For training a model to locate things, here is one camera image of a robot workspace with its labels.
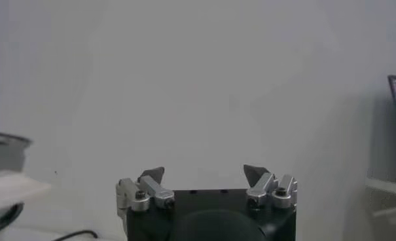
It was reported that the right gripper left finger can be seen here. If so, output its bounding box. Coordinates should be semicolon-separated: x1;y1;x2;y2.
115;166;176;217

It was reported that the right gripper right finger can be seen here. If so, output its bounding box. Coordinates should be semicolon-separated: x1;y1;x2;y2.
242;163;299;210

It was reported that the steel steamer basket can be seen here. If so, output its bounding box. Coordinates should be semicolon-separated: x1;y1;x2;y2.
0;130;33;174

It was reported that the white electric cooking pot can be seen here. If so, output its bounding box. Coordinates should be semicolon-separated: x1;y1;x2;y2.
0;170;52;238

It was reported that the black pot power cord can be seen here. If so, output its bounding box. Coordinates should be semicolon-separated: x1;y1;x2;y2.
52;229;99;241

